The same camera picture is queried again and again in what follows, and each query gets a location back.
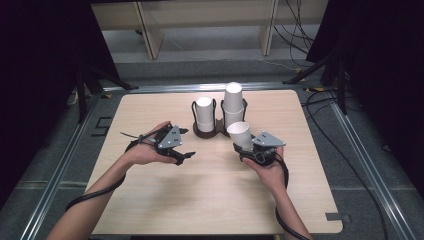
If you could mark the short stack of white cups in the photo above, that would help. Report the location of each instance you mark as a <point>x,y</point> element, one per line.
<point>204,113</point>

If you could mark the black stand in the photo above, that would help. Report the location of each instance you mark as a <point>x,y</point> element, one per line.
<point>340,83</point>
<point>83,90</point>

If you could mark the tall stack of white cups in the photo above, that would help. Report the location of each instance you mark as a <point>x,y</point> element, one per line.
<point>233,100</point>

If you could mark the single white paper cup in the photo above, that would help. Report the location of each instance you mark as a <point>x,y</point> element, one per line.
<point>241,135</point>

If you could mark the person's right hand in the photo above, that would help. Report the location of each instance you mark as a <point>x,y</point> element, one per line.
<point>271,176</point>

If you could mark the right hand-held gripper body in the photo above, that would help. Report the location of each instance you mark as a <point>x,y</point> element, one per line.
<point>268,141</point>

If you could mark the black curtain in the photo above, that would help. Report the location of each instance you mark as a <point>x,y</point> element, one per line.
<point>390,83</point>
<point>36,83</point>

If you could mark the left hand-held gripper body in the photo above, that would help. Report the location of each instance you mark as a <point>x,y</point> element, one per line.
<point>170,140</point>

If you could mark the pale wooden bench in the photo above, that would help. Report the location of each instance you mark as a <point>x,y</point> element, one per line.
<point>151,36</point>

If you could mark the dark brown double cup holder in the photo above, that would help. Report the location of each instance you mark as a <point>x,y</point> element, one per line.
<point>218,129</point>

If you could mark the person's left hand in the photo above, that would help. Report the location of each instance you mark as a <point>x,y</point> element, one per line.
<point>145,153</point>

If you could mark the aluminium floor rail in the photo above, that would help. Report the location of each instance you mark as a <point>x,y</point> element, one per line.
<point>370,173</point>
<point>200,87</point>
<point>56,173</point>

